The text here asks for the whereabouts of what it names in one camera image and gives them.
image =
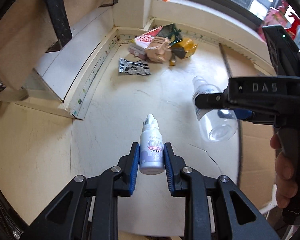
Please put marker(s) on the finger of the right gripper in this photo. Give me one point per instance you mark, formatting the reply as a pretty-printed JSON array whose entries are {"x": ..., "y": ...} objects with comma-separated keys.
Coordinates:
[
  {"x": 212, "y": 101},
  {"x": 243, "y": 114}
]

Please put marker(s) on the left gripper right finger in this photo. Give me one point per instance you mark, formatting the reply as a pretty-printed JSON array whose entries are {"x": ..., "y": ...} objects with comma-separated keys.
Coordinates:
[{"x": 215, "y": 208}]

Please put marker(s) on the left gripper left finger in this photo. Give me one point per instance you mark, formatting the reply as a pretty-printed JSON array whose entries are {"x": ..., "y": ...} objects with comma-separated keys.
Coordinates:
[{"x": 87, "y": 207}]

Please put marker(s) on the clear plastic bottle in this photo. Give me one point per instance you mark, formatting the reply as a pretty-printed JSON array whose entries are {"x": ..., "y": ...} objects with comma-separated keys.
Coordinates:
[{"x": 215, "y": 124}]

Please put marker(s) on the yellow snack packet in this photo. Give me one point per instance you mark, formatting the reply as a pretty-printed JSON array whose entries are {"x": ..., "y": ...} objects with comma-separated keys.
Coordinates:
[{"x": 183, "y": 49}]

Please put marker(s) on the small white dropper bottle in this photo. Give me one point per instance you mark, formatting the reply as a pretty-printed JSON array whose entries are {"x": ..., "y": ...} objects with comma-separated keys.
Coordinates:
[{"x": 151, "y": 160}]

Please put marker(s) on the black white snack wrapper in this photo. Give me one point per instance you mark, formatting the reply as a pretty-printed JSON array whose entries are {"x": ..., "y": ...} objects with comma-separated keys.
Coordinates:
[{"x": 134, "y": 68}]

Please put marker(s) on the person's right hand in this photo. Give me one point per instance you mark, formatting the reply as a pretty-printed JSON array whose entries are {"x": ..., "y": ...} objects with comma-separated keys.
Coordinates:
[{"x": 286, "y": 187}]

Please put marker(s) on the brown cardboard sheet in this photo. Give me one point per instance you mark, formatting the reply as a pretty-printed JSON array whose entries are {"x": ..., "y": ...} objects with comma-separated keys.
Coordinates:
[{"x": 257, "y": 175}]

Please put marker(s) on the red spray bottle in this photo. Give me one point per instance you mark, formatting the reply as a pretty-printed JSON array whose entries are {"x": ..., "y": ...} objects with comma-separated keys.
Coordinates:
[{"x": 293, "y": 29}]

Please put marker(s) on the beige crumpled carton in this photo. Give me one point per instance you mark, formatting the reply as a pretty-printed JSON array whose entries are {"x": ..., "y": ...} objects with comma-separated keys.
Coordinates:
[{"x": 159, "y": 50}]

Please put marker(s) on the dark green packet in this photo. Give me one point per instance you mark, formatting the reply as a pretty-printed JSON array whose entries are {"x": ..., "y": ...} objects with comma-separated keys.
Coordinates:
[{"x": 172, "y": 33}]

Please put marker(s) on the pink detergent refill pouch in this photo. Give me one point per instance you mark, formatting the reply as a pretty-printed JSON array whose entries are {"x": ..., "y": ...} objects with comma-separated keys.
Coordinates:
[{"x": 273, "y": 17}]

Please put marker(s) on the red strawberry milk carton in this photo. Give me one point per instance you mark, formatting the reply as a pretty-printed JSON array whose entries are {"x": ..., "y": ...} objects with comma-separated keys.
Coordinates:
[{"x": 139, "y": 44}]

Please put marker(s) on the wooden cutting board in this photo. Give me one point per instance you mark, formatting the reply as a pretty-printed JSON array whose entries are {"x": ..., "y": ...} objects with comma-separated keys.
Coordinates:
[{"x": 26, "y": 33}]

